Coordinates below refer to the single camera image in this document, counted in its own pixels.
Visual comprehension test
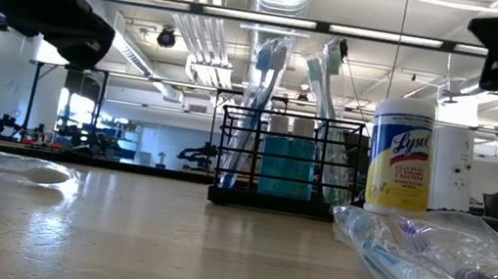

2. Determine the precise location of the bagged white maroon toothbrush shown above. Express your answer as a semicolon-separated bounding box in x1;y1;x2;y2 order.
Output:
0;146;82;193

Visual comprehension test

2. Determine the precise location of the bagged green toothbrush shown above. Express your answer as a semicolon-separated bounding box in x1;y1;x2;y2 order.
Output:
299;36;374;208
282;51;366;207

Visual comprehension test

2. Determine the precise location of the teal mouthwash bottle white cap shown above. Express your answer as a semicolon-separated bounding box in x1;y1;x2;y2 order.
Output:
282;116;323;202
255;114;295;198

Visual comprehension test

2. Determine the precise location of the black round ceiling spotlight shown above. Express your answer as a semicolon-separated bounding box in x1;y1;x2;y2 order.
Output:
155;24;180;50

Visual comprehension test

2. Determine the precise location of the Lysol wipes canister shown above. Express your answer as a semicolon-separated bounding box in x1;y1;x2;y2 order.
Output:
359;93;444;222

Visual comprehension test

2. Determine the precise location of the black hanging camera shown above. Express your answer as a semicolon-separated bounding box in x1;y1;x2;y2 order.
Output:
319;35;351;75

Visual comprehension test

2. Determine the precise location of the black wire caddy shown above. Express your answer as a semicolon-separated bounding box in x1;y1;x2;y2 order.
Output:
205;102;374;227

